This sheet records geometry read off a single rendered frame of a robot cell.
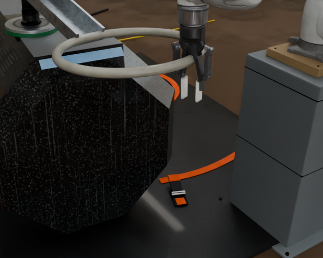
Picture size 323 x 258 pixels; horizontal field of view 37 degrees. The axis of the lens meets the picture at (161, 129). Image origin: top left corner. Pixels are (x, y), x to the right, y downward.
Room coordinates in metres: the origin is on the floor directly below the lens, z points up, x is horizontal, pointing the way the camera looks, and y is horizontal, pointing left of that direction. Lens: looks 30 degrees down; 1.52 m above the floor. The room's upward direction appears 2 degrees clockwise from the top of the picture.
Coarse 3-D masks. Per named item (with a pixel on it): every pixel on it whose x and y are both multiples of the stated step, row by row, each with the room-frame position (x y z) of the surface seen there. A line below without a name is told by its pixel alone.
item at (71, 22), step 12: (36, 0) 1.77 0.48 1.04; (48, 0) 1.86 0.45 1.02; (60, 0) 1.86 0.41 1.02; (72, 0) 1.81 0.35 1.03; (48, 12) 1.72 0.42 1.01; (60, 12) 1.79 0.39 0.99; (72, 12) 1.80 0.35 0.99; (84, 12) 1.74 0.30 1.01; (60, 24) 1.66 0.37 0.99; (72, 24) 1.73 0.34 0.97; (84, 24) 1.74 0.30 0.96; (96, 24) 1.69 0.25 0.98; (72, 36) 1.61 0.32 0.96
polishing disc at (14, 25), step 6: (12, 18) 2.00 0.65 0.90; (18, 18) 2.00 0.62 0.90; (42, 18) 2.01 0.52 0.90; (6, 24) 1.92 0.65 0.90; (12, 24) 1.92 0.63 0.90; (18, 24) 1.92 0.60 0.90; (42, 24) 1.93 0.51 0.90; (48, 24) 1.93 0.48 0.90; (12, 30) 1.86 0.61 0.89; (18, 30) 1.85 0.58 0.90; (24, 30) 1.85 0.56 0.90; (30, 30) 1.85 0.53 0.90; (36, 30) 1.85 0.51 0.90; (42, 30) 1.86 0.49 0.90; (48, 30) 1.88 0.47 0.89
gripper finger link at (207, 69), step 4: (208, 52) 1.32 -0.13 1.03; (212, 52) 1.33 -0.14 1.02; (208, 56) 1.32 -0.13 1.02; (208, 60) 1.32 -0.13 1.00; (204, 64) 1.32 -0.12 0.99; (208, 64) 1.32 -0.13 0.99; (204, 68) 1.32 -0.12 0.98; (208, 68) 1.32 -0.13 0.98; (204, 72) 1.32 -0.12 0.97; (208, 72) 1.32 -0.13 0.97; (204, 76) 1.32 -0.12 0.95
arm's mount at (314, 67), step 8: (272, 48) 1.91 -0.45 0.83; (280, 48) 1.92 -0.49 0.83; (272, 56) 1.89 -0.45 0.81; (280, 56) 1.85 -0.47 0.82; (288, 56) 1.82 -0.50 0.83; (296, 56) 1.83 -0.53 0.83; (304, 56) 1.83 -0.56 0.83; (288, 64) 1.82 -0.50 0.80; (296, 64) 1.78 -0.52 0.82; (304, 64) 1.75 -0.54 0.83; (312, 64) 1.74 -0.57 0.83; (320, 64) 1.74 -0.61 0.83; (312, 72) 1.71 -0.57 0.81; (320, 72) 1.70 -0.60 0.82
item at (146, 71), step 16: (96, 32) 1.66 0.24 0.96; (112, 32) 1.68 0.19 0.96; (128, 32) 1.69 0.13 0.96; (144, 32) 1.68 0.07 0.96; (160, 32) 1.67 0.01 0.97; (176, 32) 1.63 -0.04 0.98; (64, 48) 1.50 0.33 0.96; (64, 64) 1.31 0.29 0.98; (160, 64) 1.27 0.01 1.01; (176, 64) 1.28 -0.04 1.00
